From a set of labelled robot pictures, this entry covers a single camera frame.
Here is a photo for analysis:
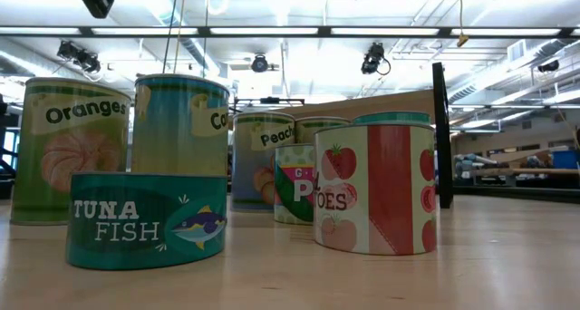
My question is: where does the black shelf leg frame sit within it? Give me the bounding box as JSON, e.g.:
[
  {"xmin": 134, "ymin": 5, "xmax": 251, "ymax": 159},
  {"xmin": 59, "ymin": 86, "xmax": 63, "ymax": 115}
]
[{"xmin": 431, "ymin": 62, "xmax": 455, "ymax": 209}]

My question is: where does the green oranges can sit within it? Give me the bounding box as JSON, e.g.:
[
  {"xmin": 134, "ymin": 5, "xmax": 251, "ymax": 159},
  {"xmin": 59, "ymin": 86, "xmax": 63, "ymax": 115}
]
[{"xmin": 9, "ymin": 76, "xmax": 132, "ymax": 227}]

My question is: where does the black aluminium rig frame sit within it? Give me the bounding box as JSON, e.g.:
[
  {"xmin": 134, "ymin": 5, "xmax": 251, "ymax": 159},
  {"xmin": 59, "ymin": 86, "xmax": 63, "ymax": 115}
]
[{"xmin": 0, "ymin": 25, "xmax": 580, "ymax": 41}]

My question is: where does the black background rig frame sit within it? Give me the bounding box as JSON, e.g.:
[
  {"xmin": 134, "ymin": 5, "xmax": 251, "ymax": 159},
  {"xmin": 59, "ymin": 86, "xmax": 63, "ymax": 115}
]
[{"xmin": 233, "ymin": 96, "xmax": 306, "ymax": 117}]

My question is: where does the white red tomatoes can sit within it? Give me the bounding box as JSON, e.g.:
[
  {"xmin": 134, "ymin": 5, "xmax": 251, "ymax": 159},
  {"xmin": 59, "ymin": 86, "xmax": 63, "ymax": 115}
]
[{"xmin": 312, "ymin": 122, "xmax": 439, "ymax": 257}]

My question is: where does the white air vent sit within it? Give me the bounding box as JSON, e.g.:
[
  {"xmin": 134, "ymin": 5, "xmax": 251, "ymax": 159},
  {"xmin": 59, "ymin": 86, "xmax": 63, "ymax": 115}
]
[{"xmin": 507, "ymin": 39, "xmax": 527, "ymax": 63}]

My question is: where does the blue-grey background machine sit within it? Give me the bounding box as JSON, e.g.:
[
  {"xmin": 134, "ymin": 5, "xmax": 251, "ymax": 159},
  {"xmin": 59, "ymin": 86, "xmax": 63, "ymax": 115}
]
[{"xmin": 454, "ymin": 152, "xmax": 491, "ymax": 180}]

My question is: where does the black ceiling spotlight cluster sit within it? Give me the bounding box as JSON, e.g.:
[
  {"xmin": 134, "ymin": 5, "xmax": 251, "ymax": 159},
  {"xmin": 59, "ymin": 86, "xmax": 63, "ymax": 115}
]
[{"xmin": 56, "ymin": 41, "xmax": 102, "ymax": 74}]

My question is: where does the tall green peas can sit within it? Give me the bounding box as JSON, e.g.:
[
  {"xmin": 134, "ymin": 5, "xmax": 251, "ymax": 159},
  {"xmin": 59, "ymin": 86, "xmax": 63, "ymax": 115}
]
[{"xmin": 294, "ymin": 115, "xmax": 352, "ymax": 146}]

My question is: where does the thin yellow hanging cable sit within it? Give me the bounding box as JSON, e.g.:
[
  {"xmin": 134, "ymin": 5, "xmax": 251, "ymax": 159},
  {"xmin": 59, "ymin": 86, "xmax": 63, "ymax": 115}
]
[{"xmin": 172, "ymin": 0, "xmax": 188, "ymax": 74}]

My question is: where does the wooden background workbench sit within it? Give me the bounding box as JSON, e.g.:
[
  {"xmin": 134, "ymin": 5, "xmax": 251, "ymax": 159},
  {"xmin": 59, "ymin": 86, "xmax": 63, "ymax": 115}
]
[{"xmin": 470, "ymin": 166, "xmax": 580, "ymax": 177}]

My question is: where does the round black ceiling spotlight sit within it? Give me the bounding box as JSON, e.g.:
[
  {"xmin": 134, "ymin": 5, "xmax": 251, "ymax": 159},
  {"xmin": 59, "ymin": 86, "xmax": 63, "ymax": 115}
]
[{"xmin": 250, "ymin": 53, "xmax": 270, "ymax": 74}]

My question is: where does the blue-grey peaches can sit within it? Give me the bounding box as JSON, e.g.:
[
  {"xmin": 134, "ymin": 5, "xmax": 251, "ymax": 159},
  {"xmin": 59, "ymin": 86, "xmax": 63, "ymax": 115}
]
[{"xmin": 229, "ymin": 111, "xmax": 296, "ymax": 213}]

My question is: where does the yellow hanging cord plug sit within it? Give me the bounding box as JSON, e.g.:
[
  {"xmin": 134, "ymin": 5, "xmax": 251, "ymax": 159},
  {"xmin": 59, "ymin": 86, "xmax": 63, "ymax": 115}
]
[{"xmin": 456, "ymin": 0, "xmax": 470, "ymax": 49}]

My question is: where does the short pink-label peas can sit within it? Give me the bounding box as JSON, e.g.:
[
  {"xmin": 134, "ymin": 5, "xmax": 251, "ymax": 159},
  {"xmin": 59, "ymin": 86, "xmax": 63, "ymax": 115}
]
[{"xmin": 273, "ymin": 142, "xmax": 316, "ymax": 226}]

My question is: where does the white ring light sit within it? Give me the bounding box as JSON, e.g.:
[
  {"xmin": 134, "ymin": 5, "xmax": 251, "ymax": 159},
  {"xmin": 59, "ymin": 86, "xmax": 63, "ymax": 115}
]
[{"xmin": 206, "ymin": 0, "xmax": 230, "ymax": 17}]

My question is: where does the teal tuna fish can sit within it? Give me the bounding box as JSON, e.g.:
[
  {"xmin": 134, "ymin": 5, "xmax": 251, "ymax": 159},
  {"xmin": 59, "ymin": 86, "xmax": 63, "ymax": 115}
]
[{"xmin": 65, "ymin": 171, "xmax": 228, "ymax": 271}]

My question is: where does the blue carrots can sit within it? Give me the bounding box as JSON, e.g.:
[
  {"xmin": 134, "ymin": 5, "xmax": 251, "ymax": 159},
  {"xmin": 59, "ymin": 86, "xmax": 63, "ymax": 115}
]
[{"xmin": 130, "ymin": 73, "xmax": 231, "ymax": 178}]

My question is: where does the black ceiling spotlight with cable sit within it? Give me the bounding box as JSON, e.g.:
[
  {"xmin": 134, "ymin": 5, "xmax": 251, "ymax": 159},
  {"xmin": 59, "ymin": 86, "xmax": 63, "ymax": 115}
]
[{"xmin": 361, "ymin": 41, "xmax": 392, "ymax": 76}]

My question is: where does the blue storage bin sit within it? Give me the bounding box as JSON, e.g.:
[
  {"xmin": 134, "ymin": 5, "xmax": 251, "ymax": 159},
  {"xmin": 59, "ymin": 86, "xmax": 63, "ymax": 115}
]
[{"xmin": 551, "ymin": 149, "xmax": 580, "ymax": 170}]

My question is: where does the teal-rimmed white can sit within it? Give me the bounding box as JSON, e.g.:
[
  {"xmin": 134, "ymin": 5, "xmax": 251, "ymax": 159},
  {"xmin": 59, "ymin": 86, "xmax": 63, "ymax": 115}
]
[{"xmin": 352, "ymin": 111, "xmax": 431, "ymax": 126}]

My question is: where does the thin black hanging cable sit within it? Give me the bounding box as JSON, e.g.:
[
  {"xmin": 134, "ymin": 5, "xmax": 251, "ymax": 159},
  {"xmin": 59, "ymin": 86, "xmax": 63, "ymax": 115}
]
[{"xmin": 161, "ymin": 0, "xmax": 180, "ymax": 74}]

